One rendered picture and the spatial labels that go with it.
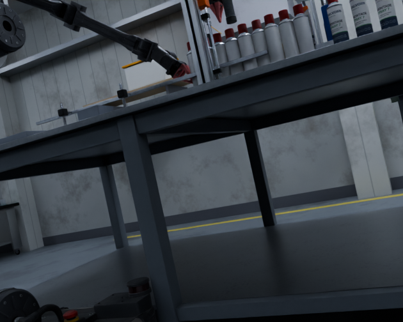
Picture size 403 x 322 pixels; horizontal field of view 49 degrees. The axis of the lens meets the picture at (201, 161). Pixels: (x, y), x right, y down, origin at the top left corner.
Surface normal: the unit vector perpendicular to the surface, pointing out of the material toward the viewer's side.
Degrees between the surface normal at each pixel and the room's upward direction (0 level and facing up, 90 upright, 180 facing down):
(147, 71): 90
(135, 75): 90
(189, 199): 90
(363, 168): 90
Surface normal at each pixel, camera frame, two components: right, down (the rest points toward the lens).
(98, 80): -0.40, 0.07
